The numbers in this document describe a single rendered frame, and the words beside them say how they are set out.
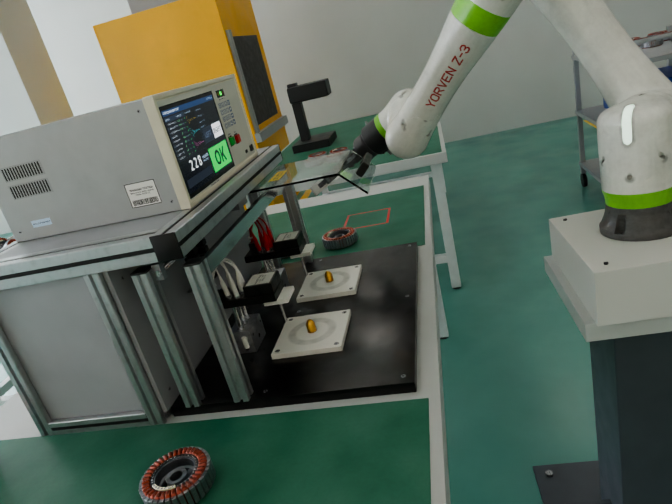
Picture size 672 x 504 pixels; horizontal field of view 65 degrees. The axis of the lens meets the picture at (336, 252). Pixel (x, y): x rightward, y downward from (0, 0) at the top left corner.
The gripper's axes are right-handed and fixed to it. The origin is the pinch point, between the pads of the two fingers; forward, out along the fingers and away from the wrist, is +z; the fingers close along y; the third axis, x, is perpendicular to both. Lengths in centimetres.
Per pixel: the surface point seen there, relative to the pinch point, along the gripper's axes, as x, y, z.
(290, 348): -23, -62, -7
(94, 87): 285, 351, 395
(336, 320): -26, -51, -12
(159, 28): 190, 229, 175
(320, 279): -19.2, -31.5, 0.2
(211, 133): 22, -48, -16
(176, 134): 22, -63, -22
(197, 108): 26, -51, -20
